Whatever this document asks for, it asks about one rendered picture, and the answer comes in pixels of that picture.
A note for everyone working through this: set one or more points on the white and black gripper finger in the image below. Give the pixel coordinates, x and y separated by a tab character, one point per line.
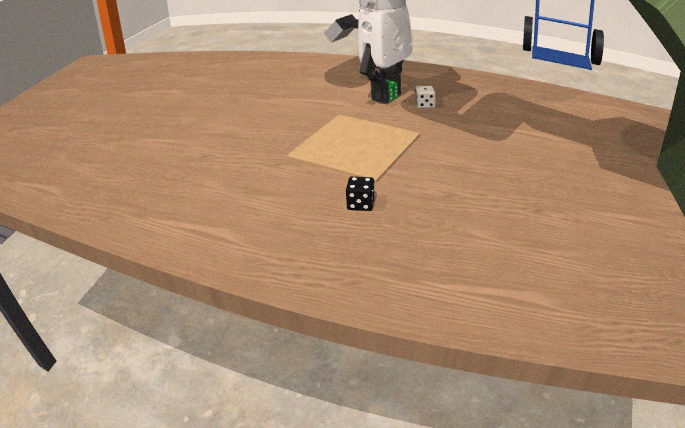
393	74
379	85

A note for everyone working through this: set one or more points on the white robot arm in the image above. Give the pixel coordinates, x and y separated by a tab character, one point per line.
343	26

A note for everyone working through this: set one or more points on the tan flat square mat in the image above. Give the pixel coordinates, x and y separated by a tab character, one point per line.
355	147

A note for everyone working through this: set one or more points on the green die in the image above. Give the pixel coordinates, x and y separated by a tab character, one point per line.
393	90

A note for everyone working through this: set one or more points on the black die with white pips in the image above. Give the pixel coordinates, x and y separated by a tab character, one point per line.
360	193

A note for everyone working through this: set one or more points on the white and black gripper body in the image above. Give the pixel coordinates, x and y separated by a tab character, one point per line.
389	36

